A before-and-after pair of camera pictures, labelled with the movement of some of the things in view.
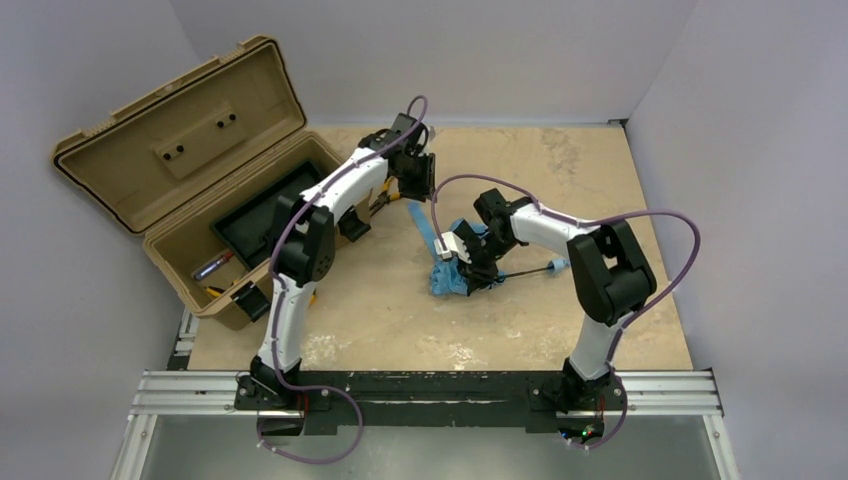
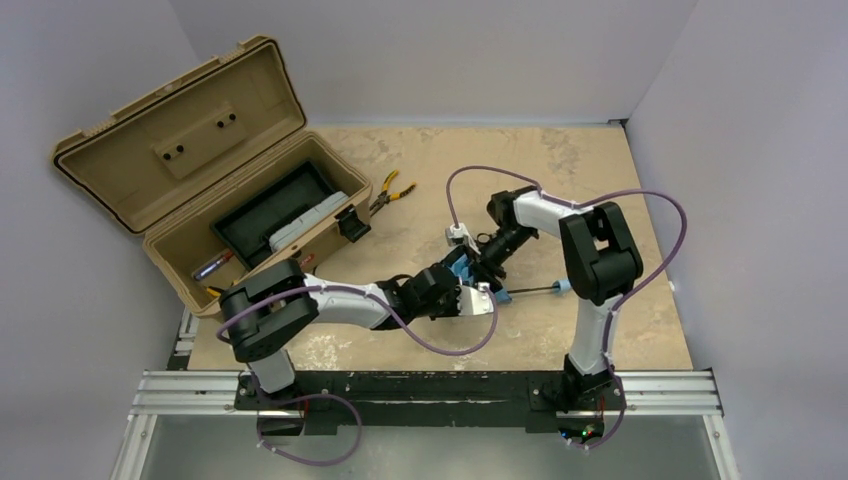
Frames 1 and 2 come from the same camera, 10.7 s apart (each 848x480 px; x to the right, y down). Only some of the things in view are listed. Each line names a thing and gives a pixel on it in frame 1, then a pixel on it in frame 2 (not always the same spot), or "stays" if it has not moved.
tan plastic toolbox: [169, 167] stays
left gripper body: [419, 183] to [460, 281]
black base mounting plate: [541, 401] stays
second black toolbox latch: [351, 226] stays
